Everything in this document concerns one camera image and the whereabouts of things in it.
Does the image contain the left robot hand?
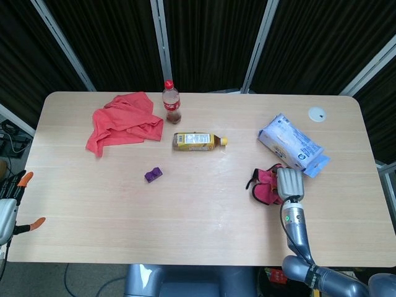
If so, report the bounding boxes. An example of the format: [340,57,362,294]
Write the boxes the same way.
[0,169,46,246]

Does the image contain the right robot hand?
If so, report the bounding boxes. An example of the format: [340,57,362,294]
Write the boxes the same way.
[270,166,306,202]

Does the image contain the pink cloth with black trim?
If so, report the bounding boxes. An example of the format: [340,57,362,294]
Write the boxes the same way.
[246,163,287,207]

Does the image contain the coral red crumpled cloth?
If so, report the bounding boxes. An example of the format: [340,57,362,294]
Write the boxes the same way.
[85,91,164,158]

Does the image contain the blue wet wipes pack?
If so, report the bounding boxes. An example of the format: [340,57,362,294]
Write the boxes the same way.
[257,113,331,179]

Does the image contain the tea bottle with yellow label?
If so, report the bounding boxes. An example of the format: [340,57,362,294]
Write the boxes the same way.
[172,132,229,152]

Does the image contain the black trash bin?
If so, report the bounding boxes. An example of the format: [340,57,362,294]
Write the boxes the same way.
[257,266,298,297]

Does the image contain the purple toy block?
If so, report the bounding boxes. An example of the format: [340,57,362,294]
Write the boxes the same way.
[144,166,164,184]

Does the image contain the cola bottle with red cap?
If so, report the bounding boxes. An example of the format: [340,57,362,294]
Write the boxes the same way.
[162,79,183,124]

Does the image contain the white round cable grommet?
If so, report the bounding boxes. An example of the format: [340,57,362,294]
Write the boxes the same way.
[308,106,327,123]

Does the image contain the tangled black white cables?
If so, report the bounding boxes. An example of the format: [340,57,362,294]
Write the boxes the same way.
[0,119,32,160]

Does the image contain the grey partition post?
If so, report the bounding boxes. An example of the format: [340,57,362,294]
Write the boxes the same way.
[0,103,36,137]
[150,0,173,85]
[30,0,97,92]
[240,0,281,94]
[338,40,396,96]

